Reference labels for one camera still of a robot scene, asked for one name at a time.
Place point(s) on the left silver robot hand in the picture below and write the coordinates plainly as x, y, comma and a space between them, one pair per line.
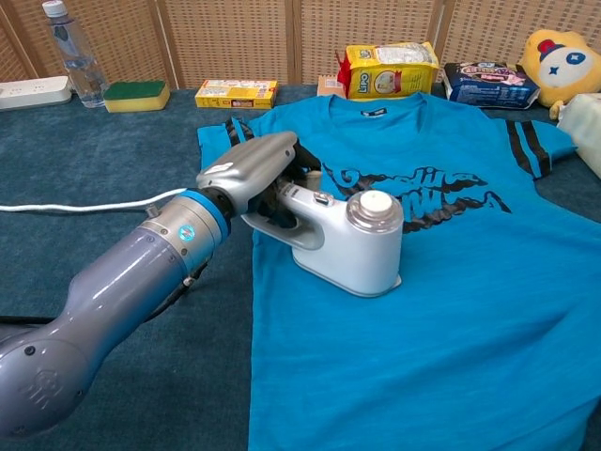
249, 164

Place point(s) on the white handheld steam iron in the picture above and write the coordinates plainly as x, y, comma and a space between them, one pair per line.
357, 263

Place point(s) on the blue Carolina Panthers t-shirt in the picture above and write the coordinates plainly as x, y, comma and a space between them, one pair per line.
422, 352

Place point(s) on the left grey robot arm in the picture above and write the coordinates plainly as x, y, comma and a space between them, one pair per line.
117, 282

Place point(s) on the yellow cardboard snack box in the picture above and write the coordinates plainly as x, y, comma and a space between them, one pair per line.
235, 94

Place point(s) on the rattan folding screen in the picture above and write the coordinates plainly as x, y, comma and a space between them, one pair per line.
225, 37

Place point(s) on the green and yellow sponge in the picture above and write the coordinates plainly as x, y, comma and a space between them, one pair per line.
136, 98

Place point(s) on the dark teal table cover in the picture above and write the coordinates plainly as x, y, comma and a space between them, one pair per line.
117, 141

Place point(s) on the yellow Lipo snack bag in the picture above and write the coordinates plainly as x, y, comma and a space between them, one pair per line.
389, 75

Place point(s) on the clear plastic water bottle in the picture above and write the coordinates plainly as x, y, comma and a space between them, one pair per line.
84, 80

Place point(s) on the white power strip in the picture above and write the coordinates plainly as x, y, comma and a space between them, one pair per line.
33, 91

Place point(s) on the dark purple snack pack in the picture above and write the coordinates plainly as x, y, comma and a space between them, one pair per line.
488, 87

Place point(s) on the yellow plush toy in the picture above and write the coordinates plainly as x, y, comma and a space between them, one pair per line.
563, 66

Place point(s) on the white plastic bag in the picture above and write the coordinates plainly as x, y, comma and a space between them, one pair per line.
587, 127

